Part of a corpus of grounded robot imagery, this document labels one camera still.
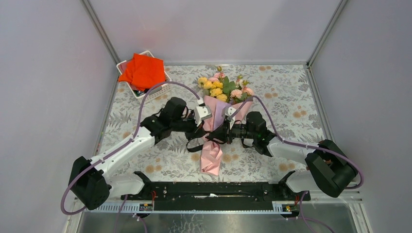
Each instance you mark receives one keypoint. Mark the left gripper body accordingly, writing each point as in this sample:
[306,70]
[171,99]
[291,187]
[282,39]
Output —
[187,125]

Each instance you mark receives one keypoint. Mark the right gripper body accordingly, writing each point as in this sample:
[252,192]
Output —
[239,130]

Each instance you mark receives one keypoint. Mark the pink white rose stems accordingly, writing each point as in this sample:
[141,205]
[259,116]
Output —
[236,91]

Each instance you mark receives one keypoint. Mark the yellow flower stem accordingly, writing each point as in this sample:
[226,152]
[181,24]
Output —
[212,87]

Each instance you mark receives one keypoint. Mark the pink flower stem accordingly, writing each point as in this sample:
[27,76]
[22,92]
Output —
[218,76]

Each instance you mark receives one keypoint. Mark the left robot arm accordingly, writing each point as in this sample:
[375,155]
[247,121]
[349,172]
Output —
[93,181]

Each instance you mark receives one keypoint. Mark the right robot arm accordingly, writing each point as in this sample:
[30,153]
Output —
[328,170]

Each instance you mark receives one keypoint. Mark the white plastic basket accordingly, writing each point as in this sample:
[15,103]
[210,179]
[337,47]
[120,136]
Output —
[151,93]

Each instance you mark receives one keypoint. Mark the floral table cloth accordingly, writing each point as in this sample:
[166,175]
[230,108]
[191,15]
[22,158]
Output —
[286,103]

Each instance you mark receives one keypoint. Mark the orange cloth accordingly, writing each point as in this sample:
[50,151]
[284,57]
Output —
[143,72]

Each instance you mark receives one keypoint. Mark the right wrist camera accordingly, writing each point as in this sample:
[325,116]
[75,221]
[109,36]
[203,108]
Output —
[229,112]

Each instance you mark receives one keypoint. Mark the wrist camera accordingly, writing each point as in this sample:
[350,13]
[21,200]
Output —
[229,112]
[201,113]

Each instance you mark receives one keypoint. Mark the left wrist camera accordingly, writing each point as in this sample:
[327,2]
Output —
[201,113]

